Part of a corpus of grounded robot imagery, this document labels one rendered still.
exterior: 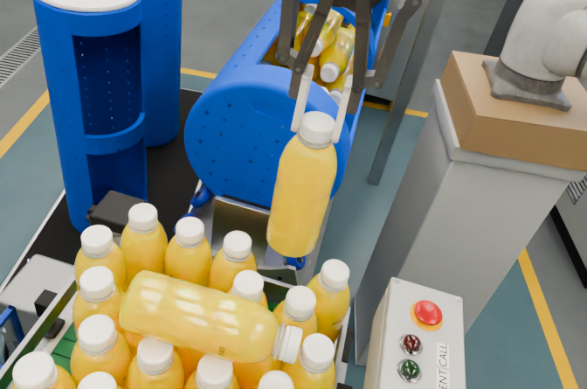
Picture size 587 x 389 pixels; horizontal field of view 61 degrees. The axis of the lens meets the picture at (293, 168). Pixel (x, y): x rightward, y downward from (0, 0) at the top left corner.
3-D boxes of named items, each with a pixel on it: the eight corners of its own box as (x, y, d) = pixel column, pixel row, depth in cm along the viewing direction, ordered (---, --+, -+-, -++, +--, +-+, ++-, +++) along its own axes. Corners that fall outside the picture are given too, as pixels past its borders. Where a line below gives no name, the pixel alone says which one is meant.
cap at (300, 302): (304, 288, 67) (306, 279, 66) (320, 310, 65) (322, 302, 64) (279, 298, 65) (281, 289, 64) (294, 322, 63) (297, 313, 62)
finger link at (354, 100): (357, 64, 51) (386, 71, 51) (347, 106, 54) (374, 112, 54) (355, 70, 50) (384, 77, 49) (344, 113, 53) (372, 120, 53)
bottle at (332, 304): (280, 336, 82) (300, 263, 70) (318, 323, 85) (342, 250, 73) (300, 374, 78) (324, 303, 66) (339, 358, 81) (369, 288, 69)
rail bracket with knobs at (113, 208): (158, 242, 92) (157, 202, 86) (140, 272, 87) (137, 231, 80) (107, 227, 93) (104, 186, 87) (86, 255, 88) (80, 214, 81)
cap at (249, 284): (257, 304, 64) (258, 296, 63) (228, 295, 65) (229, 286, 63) (265, 281, 67) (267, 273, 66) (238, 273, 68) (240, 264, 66)
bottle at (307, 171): (258, 253, 65) (279, 140, 53) (271, 216, 71) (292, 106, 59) (312, 267, 65) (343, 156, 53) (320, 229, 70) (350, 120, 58)
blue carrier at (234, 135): (367, 51, 162) (405, -35, 144) (312, 241, 94) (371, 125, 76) (285, 17, 162) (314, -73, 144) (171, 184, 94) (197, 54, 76)
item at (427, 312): (439, 309, 66) (443, 303, 65) (439, 331, 63) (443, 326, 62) (413, 301, 66) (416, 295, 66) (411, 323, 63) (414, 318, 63)
